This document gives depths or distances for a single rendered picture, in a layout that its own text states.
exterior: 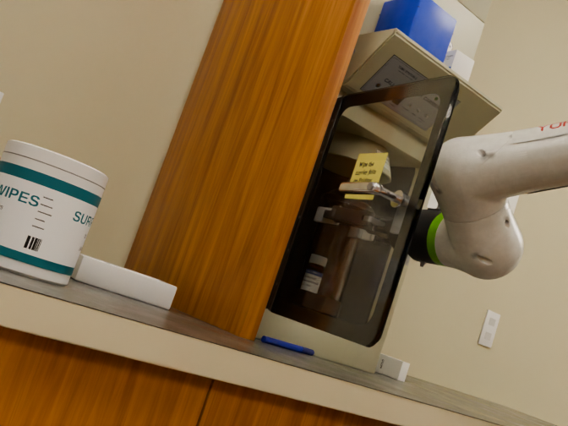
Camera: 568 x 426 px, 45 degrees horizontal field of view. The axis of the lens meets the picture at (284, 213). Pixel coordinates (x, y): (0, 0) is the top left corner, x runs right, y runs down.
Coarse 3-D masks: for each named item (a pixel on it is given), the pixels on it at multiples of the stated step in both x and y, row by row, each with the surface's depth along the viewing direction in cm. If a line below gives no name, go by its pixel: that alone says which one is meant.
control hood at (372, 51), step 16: (384, 32) 118; (400, 32) 116; (368, 48) 120; (384, 48) 118; (400, 48) 118; (416, 48) 119; (352, 64) 122; (368, 64) 120; (416, 64) 122; (432, 64) 122; (352, 80) 122; (464, 80) 127; (464, 96) 129; (480, 96) 130; (464, 112) 132; (480, 112) 133; (496, 112) 134; (448, 128) 134; (464, 128) 135; (480, 128) 136
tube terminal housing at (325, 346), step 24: (384, 0) 129; (456, 0) 140; (456, 24) 141; (480, 24) 145; (456, 48) 142; (408, 264) 139; (264, 312) 119; (288, 336) 123; (312, 336) 126; (336, 336) 129; (384, 336) 136; (336, 360) 130; (360, 360) 133
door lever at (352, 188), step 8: (344, 184) 101; (352, 184) 99; (360, 184) 97; (368, 184) 95; (376, 184) 94; (344, 192) 101; (352, 192) 99; (360, 192) 97; (368, 192) 96; (376, 192) 94; (384, 192) 95; (392, 192) 96; (400, 192) 97; (392, 200) 97; (400, 200) 96
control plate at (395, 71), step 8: (392, 56) 119; (384, 64) 120; (392, 64) 120; (400, 64) 121; (376, 72) 121; (384, 72) 121; (392, 72) 122; (400, 72) 122; (408, 72) 122; (416, 72) 123; (368, 80) 122; (376, 80) 122; (384, 80) 123; (392, 80) 123; (400, 80) 123; (408, 80) 124; (416, 80) 124; (360, 88) 123; (368, 88) 123; (376, 88) 124; (456, 104) 130
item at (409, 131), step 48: (384, 96) 110; (432, 96) 99; (336, 144) 117; (384, 144) 105; (432, 144) 95; (336, 192) 111; (336, 240) 106; (384, 240) 96; (288, 288) 113; (336, 288) 102; (384, 288) 93
